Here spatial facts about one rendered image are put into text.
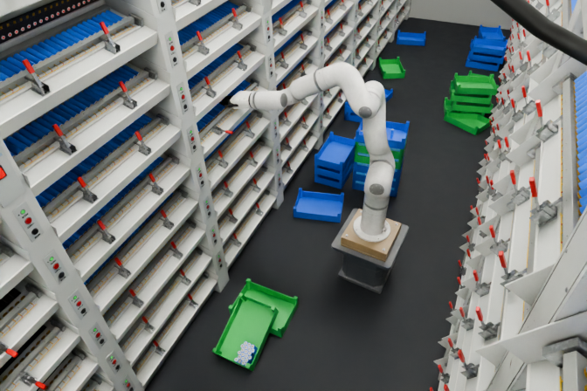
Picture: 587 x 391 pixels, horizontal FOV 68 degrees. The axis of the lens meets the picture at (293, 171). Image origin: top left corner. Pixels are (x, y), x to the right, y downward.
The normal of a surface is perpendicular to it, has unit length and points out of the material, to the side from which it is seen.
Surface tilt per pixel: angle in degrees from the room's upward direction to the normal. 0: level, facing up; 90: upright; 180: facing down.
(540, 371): 60
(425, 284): 0
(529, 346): 90
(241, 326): 18
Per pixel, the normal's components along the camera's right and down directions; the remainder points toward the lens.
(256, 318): -0.16, -0.54
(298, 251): -0.04, -0.77
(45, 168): 0.25, -0.65
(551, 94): -0.42, 0.59
